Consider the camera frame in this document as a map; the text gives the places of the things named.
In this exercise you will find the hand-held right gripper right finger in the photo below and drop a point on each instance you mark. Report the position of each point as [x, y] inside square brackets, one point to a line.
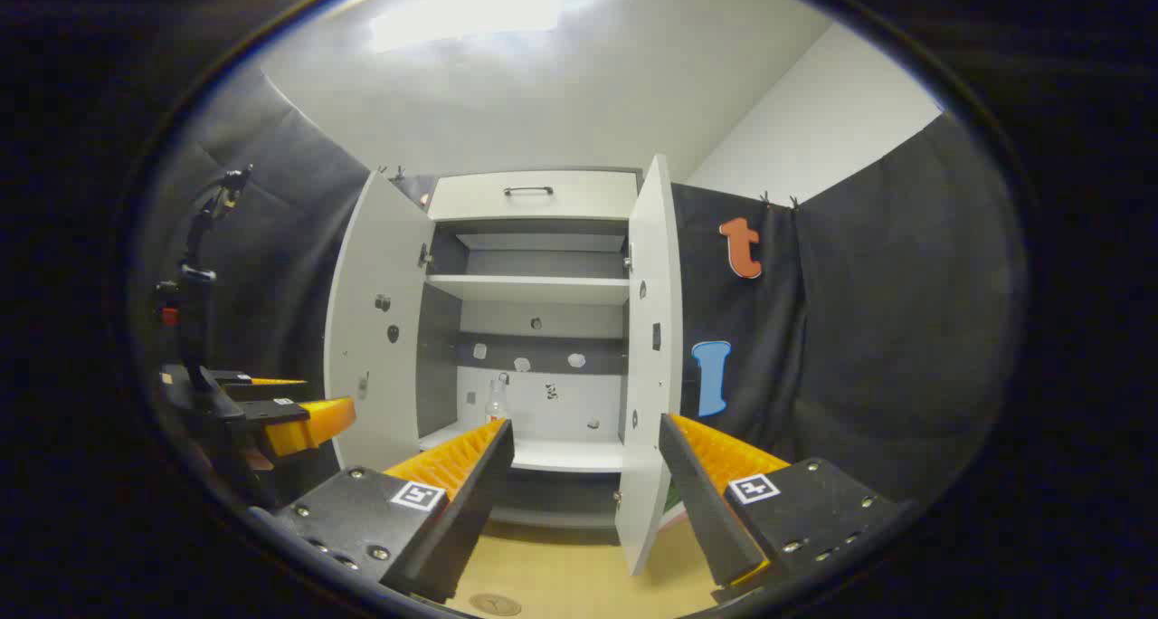
[701, 501]

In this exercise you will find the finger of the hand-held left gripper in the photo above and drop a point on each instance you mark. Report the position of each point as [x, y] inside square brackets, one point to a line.
[308, 424]
[258, 386]

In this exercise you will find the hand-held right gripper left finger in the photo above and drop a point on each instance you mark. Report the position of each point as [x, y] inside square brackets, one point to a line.
[470, 501]

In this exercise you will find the clear glass bottle red label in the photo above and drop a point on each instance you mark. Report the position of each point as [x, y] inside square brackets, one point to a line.
[496, 404]

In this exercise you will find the round brown coaster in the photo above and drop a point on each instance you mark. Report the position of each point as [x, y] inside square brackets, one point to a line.
[495, 604]

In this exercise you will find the white cabinet door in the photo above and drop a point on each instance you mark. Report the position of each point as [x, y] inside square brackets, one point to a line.
[380, 266]
[650, 266]

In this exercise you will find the white grey cabinet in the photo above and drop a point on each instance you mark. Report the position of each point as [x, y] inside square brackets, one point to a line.
[543, 289]

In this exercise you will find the white cabinet drawer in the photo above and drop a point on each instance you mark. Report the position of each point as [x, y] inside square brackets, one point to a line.
[579, 198]

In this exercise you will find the black backdrop cloth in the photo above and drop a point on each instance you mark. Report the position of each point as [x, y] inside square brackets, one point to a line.
[859, 329]

